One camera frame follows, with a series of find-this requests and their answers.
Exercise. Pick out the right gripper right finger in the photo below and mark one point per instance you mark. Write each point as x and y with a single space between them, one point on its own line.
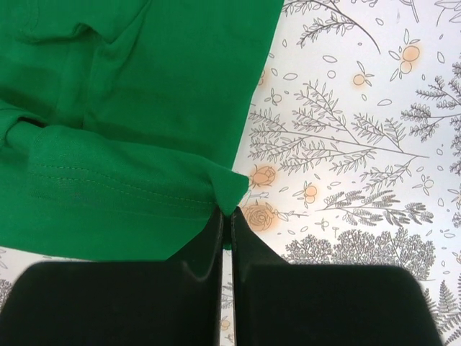
278 303

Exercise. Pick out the green t-shirt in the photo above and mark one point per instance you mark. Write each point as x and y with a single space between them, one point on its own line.
121 120

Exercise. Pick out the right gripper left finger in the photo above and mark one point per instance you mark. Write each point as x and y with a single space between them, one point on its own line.
174 302

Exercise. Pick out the floral patterned table mat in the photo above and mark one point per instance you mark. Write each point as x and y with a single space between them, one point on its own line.
351 146

